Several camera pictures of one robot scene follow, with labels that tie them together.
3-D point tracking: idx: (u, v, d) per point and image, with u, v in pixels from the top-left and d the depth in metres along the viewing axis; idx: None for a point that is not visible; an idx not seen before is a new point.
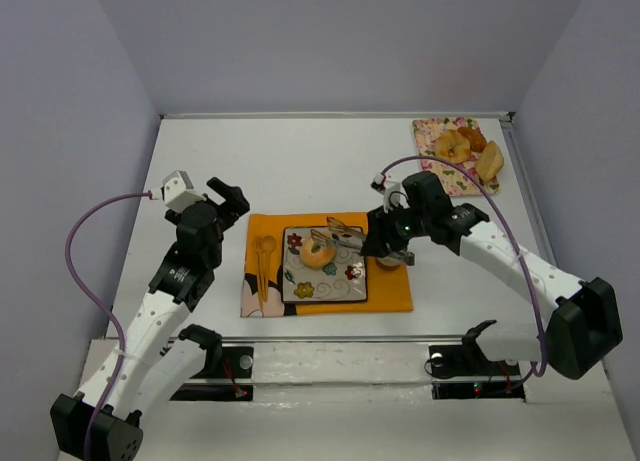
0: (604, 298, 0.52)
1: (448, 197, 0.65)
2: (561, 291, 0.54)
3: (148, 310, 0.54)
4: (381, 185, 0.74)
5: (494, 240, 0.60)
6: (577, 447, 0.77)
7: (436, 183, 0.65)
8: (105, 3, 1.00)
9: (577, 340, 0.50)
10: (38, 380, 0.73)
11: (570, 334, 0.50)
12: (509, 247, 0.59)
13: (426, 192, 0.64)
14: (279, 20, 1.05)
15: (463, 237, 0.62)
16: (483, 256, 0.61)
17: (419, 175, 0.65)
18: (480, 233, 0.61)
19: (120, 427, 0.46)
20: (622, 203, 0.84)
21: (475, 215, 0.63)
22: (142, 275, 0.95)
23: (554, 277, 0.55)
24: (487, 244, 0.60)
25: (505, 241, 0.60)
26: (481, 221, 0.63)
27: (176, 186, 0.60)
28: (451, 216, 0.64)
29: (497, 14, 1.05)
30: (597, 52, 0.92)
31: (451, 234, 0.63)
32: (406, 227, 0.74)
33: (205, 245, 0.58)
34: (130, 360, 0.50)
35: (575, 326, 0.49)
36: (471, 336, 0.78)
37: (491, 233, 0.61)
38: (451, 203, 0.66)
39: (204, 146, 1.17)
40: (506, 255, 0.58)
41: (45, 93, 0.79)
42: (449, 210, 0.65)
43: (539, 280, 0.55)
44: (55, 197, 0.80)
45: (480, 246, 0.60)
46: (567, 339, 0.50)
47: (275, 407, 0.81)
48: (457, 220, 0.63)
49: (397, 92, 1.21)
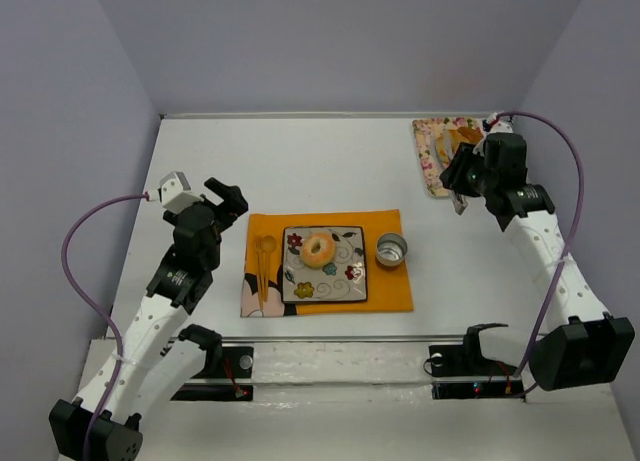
0: (620, 339, 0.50)
1: (525, 172, 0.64)
2: (577, 312, 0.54)
3: (146, 314, 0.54)
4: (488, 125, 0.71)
5: (544, 234, 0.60)
6: (577, 447, 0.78)
7: (521, 153, 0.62)
8: (104, 3, 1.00)
9: (566, 359, 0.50)
10: (38, 380, 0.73)
11: (562, 350, 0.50)
12: (555, 249, 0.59)
13: (504, 155, 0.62)
14: (279, 20, 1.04)
15: (517, 216, 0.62)
16: (527, 246, 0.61)
17: (509, 138, 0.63)
18: (534, 221, 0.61)
19: (119, 432, 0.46)
20: (622, 203, 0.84)
21: (541, 200, 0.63)
22: (141, 275, 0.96)
23: (581, 297, 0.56)
24: (535, 235, 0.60)
25: (555, 240, 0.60)
26: (544, 209, 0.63)
27: (172, 187, 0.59)
28: (517, 192, 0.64)
29: (499, 12, 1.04)
30: (599, 50, 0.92)
31: (506, 207, 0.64)
32: (473, 175, 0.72)
33: (203, 248, 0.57)
34: (128, 365, 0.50)
35: (573, 348, 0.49)
36: (476, 328, 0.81)
37: (545, 226, 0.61)
38: (525, 179, 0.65)
39: (203, 146, 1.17)
40: (548, 254, 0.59)
41: (46, 96, 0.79)
42: (519, 184, 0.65)
43: (564, 292, 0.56)
44: (54, 198, 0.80)
45: (528, 234, 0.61)
46: (557, 353, 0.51)
47: (275, 407, 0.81)
48: (520, 198, 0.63)
49: (398, 92, 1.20)
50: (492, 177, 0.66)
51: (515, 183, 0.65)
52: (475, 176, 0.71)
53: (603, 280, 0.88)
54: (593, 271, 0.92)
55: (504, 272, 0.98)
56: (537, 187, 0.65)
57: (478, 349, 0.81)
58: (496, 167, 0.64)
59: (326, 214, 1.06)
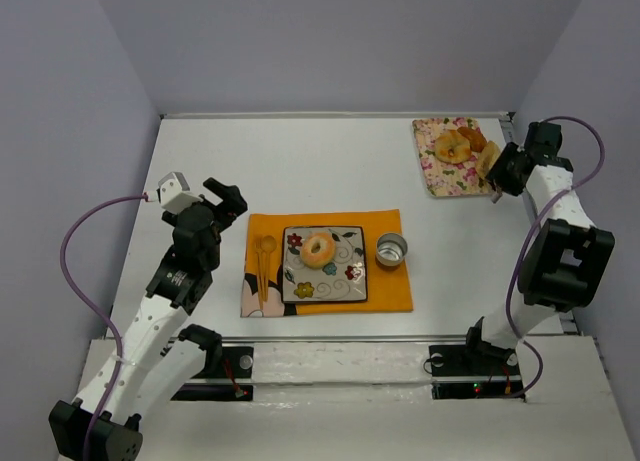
0: (600, 245, 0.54)
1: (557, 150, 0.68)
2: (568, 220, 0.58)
3: (146, 315, 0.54)
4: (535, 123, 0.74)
5: (554, 175, 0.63)
6: (578, 447, 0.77)
7: (556, 131, 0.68)
8: (104, 3, 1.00)
9: (547, 250, 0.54)
10: (38, 380, 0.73)
11: (543, 240, 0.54)
12: (563, 182, 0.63)
13: (540, 127, 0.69)
14: (279, 22, 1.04)
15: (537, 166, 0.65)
16: (537, 185, 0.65)
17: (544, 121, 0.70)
18: (550, 168, 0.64)
19: (119, 434, 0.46)
20: (622, 204, 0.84)
21: (565, 162, 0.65)
22: (141, 276, 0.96)
23: (573, 213, 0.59)
24: (547, 176, 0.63)
25: (562, 178, 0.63)
26: (566, 169, 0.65)
27: (172, 188, 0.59)
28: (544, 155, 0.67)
29: (499, 13, 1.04)
30: (598, 51, 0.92)
31: (531, 163, 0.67)
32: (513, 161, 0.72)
33: (202, 248, 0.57)
34: (127, 366, 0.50)
35: (552, 238, 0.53)
36: (478, 324, 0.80)
37: (559, 172, 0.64)
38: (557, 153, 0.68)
39: (203, 146, 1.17)
40: (554, 186, 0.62)
41: (45, 98, 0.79)
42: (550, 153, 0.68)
43: (560, 207, 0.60)
44: (54, 199, 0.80)
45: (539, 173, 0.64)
46: (539, 245, 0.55)
47: (275, 407, 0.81)
48: (545, 157, 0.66)
49: (398, 92, 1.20)
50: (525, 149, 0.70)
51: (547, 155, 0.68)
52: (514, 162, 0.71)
53: (603, 280, 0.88)
54: None
55: (504, 272, 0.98)
56: (565, 159, 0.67)
57: (477, 344, 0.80)
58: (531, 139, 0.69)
59: (327, 214, 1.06)
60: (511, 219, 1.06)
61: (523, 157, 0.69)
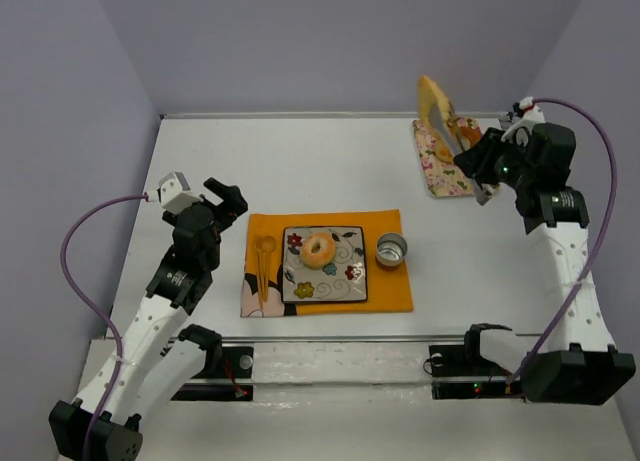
0: (617, 373, 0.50)
1: (564, 177, 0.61)
2: (582, 339, 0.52)
3: (146, 315, 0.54)
4: (523, 110, 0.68)
5: (567, 249, 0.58)
6: (578, 447, 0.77)
7: (566, 156, 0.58)
8: (103, 3, 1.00)
9: (560, 380, 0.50)
10: (38, 380, 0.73)
11: (555, 370, 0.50)
12: (576, 267, 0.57)
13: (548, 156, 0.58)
14: (279, 22, 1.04)
15: (544, 225, 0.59)
16: (547, 257, 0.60)
17: (557, 136, 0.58)
18: (562, 233, 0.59)
19: (120, 432, 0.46)
20: (623, 203, 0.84)
21: (575, 211, 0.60)
22: (142, 276, 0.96)
23: (588, 324, 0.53)
24: (558, 248, 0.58)
25: (578, 257, 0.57)
26: (577, 222, 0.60)
27: (172, 187, 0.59)
28: (552, 197, 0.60)
29: (499, 13, 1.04)
30: (599, 51, 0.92)
31: (534, 208, 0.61)
32: (504, 168, 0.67)
33: (202, 247, 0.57)
34: (127, 366, 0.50)
35: (566, 372, 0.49)
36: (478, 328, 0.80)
37: (571, 241, 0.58)
38: (562, 184, 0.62)
39: (203, 146, 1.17)
40: (567, 273, 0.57)
41: (45, 97, 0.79)
42: (555, 187, 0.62)
43: (573, 316, 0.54)
44: (54, 198, 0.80)
45: (550, 244, 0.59)
46: (550, 371, 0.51)
47: (275, 407, 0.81)
48: (552, 202, 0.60)
49: (398, 92, 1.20)
50: (526, 174, 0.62)
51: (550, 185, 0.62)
52: (507, 172, 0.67)
53: (603, 280, 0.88)
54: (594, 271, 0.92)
55: (504, 272, 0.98)
56: (575, 195, 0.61)
57: (476, 347, 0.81)
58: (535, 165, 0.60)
59: (327, 214, 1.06)
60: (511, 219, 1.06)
61: (526, 193, 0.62)
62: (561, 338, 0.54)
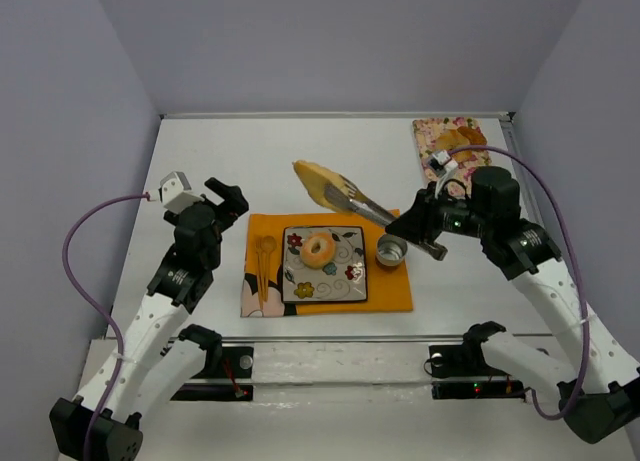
0: None
1: (518, 214, 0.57)
2: (615, 375, 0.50)
3: (147, 313, 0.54)
4: (441, 166, 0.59)
5: (560, 288, 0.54)
6: (578, 447, 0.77)
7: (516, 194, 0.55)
8: (104, 3, 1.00)
9: (612, 425, 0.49)
10: (38, 380, 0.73)
11: (606, 420, 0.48)
12: (575, 305, 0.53)
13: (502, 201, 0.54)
14: (279, 21, 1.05)
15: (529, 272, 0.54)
16: (540, 301, 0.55)
17: (498, 181, 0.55)
18: (547, 273, 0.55)
19: (121, 428, 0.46)
20: (622, 203, 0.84)
21: (546, 244, 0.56)
22: (141, 276, 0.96)
23: (613, 356, 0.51)
24: (552, 292, 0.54)
25: (572, 292, 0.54)
26: (553, 257, 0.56)
27: (173, 187, 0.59)
28: (520, 240, 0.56)
29: (498, 13, 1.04)
30: (598, 51, 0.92)
31: (510, 258, 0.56)
32: (454, 222, 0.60)
33: (204, 246, 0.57)
34: (128, 364, 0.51)
35: (618, 417, 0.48)
36: (475, 336, 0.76)
37: (560, 278, 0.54)
38: (521, 222, 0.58)
39: (203, 146, 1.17)
40: (570, 313, 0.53)
41: (45, 96, 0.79)
42: (517, 229, 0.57)
43: (596, 354, 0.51)
44: (54, 197, 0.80)
45: (542, 290, 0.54)
46: (600, 421, 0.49)
47: (275, 407, 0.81)
48: (524, 246, 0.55)
49: (398, 92, 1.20)
50: (487, 224, 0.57)
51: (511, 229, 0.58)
52: (459, 225, 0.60)
53: (603, 280, 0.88)
54: (593, 271, 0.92)
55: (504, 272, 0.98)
56: (535, 227, 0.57)
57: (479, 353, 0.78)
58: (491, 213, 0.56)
59: (327, 214, 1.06)
60: None
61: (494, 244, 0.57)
62: (595, 382, 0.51)
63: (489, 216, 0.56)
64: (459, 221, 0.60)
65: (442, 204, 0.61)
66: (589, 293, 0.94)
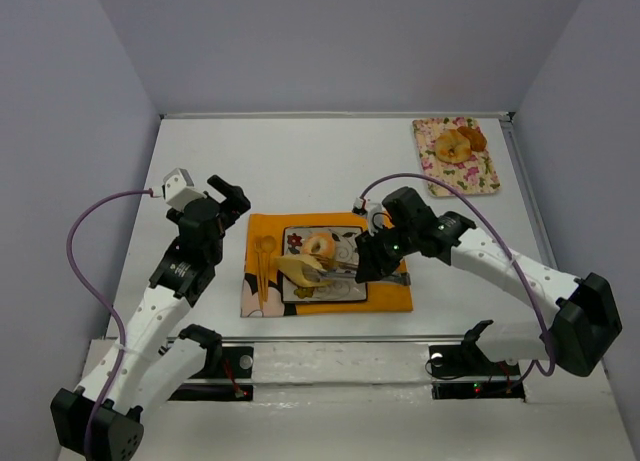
0: (601, 293, 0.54)
1: (430, 209, 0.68)
2: (559, 292, 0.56)
3: (148, 305, 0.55)
4: (362, 209, 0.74)
5: (484, 247, 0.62)
6: (578, 446, 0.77)
7: (416, 197, 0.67)
8: (105, 4, 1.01)
9: (582, 339, 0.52)
10: (38, 379, 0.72)
11: (573, 334, 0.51)
12: (501, 254, 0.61)
13: (407, 205, 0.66)
14: (279, 22, 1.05)
15: (453, 247, 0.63)
16: (476, 265, 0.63)
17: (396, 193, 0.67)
18: (470, 241, 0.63)
19: (121, 421, 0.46)
20: (622, 201, 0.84)
21: (460, 222, 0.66)
22: (141, 275, 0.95)
23: (550, 279, 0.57)
24: (479, 252, 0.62)
25: (495, 246, 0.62)
26: (469, 228, 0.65)
27: (176, 184, 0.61)
28: (438, 226, 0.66)
29: (497, 15, 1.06)
30: (597, 51, 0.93)
31: (440, 245, 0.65)
32: (394, 245, 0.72)
33: (207, 240, 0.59)
34: (130, 355, 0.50)
35: (579, 327, 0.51)
36: (471, 339, 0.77)
37: (481, 240, 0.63)
38: (435, 215, 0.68)
39: (204, 146, 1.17)
40: (499, 261, 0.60)
41: (45, 92, 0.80)
42: (434, 221, 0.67)
43: (535, 282, 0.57)
44: (54, 194, 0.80)
45: (472, 255, 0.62)
46: (571, 338, 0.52)
47: (275, 407, 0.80)
48: (444, 230, 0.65)
49: (397, 92, 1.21)
50: (409, 230, 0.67)
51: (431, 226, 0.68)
52: (399, 246, 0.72)
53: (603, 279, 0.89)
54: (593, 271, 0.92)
55: None
56: (445, 214, 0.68)
57: (482, 355, 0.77)
58: (407, 220, 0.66)
59: (327, 214, 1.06)
60: (512, 219, 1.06)
61: (423, 241, 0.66)
62: (549, 308, 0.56)
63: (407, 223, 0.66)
64: (397, 243, 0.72)
65: (380, 236, 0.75)
66: None
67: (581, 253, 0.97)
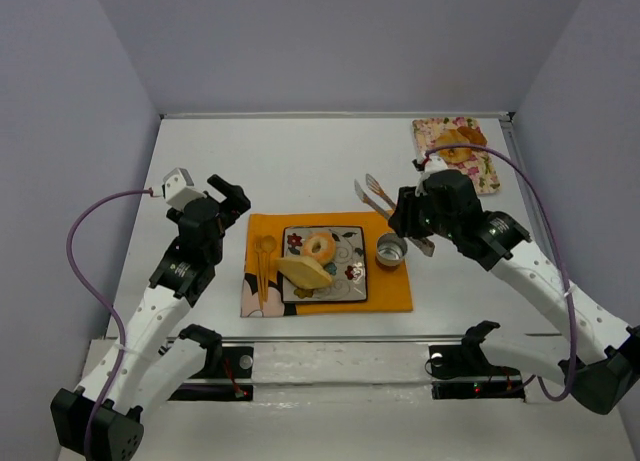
0: None
1: (480, 204, 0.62)
2: (610, 339, 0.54)
3: (149, 305, 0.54)
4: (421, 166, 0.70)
5: (537, 268, 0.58)
6: (578, 447, 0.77)
7: (470, 189, 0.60)
8: (104, 4, 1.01)
9: (617, 390, 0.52)
10: (38, 379, 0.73)
11: (613, 385, 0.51)
12: (555, 280, 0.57)
13: (458, 198, 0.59)
14: (279, 22, 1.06)
15: (504, 259, 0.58)
16: (522, 284, 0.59)
17: (454, 181, 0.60)
18: (522, 256, 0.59)
19: (121, 420, 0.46)
20: (622, 202, 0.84)
21: (512, 227, 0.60)
22: (141, 275, 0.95)
23: (601, 323, 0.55)
24: (530, 272, 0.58)
25: (549, 270, 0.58)
26: (522, 238, 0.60)
27: (176, 183, 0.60)
28: (488, 229, 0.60)
29: (497, 15, 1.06)
30: (597, 51, 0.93)
31: (485, 249, 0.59)
32: (426, 219, 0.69)
33: (207, 240, 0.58)
34: (130, 355, 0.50)
35: (621, 380, 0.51)
36: (474, 338, 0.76)
37: (535, 259, 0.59)
38: (484, 212, 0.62)
39: (203, 146, 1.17)
40: (551, 288, 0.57)
41: (45, 93, 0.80)
42: (483, 220, 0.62)
43: (586, 324, 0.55)
44: (54, 194, 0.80)
45: (522, 273, 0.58)
46: (606, 387, 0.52)
47: (275, 407, 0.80)
48: (494, 235, 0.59)
49: (397, 92, 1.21)
50: (453, 223, 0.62)
51: (477, 222, 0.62)
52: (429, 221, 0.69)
53: (603, 279, 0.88)
54: (593, 271, 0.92)
55: None
56: (498, 213, 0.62)
57: (481, 356, 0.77)
58: (454, 210, 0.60)
59: (327, 214, 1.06)
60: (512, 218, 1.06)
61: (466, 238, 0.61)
62: (592, 351, 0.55)
63: (452, 214, 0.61)
64: (429, 219, 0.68)
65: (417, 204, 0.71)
66: (589, 292, 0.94)
67: (581, 253, 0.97)
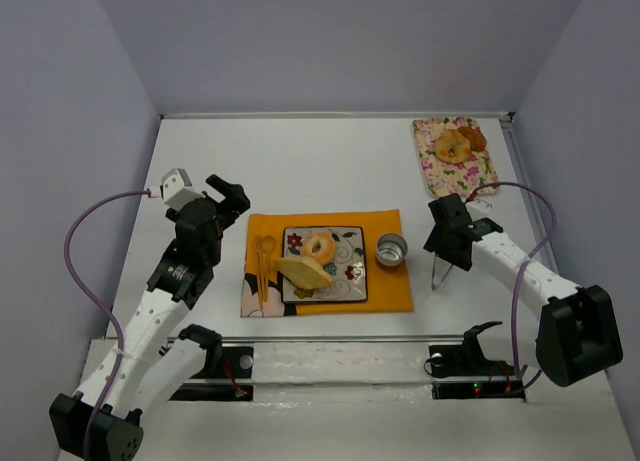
0: (600, 306, 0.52)
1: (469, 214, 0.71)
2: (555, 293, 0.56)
3: (147, 309, 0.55)
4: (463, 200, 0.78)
5: (502, 247, 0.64)
6: (577, 447, 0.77)
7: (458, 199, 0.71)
8: (104, 4, 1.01)
9: (566, 341, 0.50)
10: (38, 379, 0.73)
11: (558, 332, 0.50)
12: (514, 253, 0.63)
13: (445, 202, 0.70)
14: (279, 22, 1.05)
15: (474, 242, 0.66)
16: (488, 260, 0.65)
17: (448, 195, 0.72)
18: (490, 239, 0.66)
19: (120, 426, 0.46)
20: (623, 202, 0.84)
21: (491, 224, 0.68)
22: (141, 276, 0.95)
23: (551, 281, 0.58)
24: (495, 249, 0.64)
25: (512, 247, 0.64)
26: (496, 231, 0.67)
27: (174, 184, 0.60)
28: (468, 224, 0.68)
29: (497, 14, 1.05)
30: (597, 50, 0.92)
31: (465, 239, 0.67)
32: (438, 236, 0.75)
33: (205, 241, 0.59)
34: (128, 359, 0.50)
35: (564, 327, 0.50)
36: (473, 332, 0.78)
37: (501, 240, 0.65)
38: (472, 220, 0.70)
39: (203, 146, 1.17)
40: (509, 259, 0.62)
41: (45, 95, 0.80)
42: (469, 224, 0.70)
43: (535, 282, 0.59)
44: (54, 196, 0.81)
45: (487, 251, 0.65)
46: (555, 338, 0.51)
47: (275, 407, 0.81)
48: (473, 227, 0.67)
49: (398, 92, 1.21)
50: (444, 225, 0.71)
51: None
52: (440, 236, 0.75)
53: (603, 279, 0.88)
54: (593, 271, 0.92)
55: None
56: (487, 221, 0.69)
57: (479, 352, 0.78)
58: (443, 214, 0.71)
59: (327, 214, 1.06)
60: (512, 218, 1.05)
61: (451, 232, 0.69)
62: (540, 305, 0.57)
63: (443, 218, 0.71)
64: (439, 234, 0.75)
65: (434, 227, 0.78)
66: None
67: (581, 252, 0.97)
